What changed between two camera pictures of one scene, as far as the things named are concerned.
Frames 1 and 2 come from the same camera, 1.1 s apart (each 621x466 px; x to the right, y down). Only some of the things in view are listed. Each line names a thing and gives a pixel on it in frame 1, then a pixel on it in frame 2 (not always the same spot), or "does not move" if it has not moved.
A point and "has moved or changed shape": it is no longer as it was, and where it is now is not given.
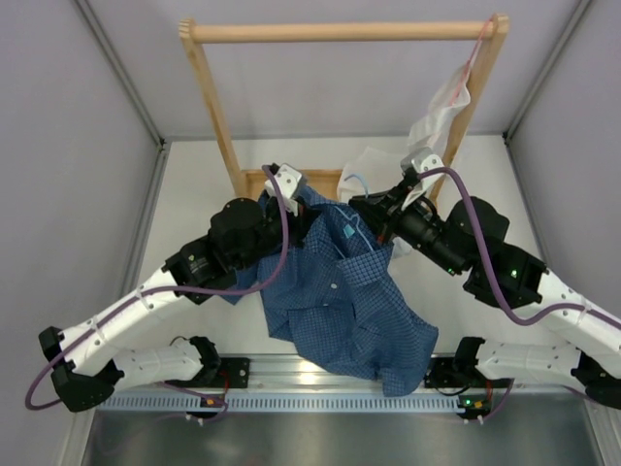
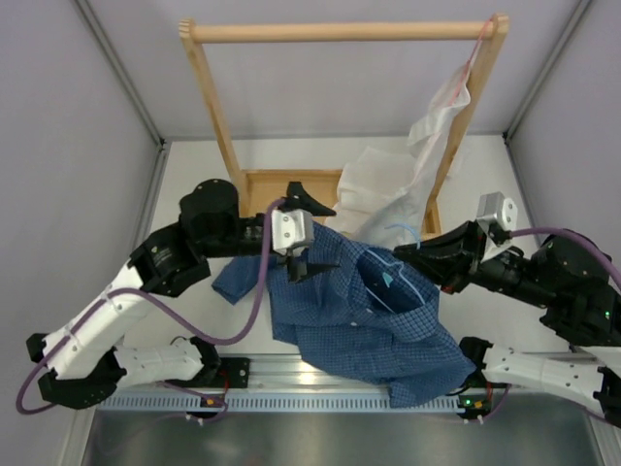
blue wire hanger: [353, 214] → [383, 281]
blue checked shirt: [336, 292] has moved or changed shape
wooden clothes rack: [313, 183] does not move
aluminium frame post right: [535, 89] does not move
